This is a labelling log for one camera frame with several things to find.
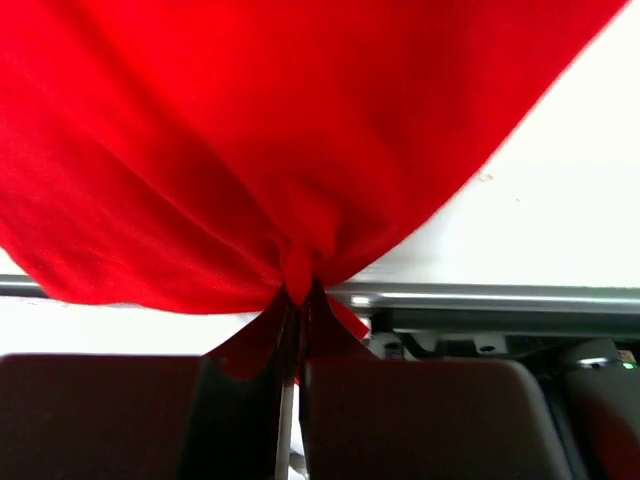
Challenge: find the red t shirt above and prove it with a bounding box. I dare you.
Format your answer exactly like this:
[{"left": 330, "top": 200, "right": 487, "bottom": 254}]
[{"left": 0, "top": 0, "right": 631, "bottom": 384}]

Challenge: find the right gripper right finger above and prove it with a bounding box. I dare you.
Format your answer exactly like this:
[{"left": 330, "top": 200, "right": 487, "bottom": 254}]
[{"left": 300, "top": 283, "right": 572, "bottom": 479}]

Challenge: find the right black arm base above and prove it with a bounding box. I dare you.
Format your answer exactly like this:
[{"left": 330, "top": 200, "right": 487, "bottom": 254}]
[{"left": 349, "top": 292, "right": 639, "bottom": 479}]

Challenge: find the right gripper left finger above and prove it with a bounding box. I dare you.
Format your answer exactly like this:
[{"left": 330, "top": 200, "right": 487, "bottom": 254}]
[{"left": 1, "top": 291, "right": 295, "bottom": 479}]

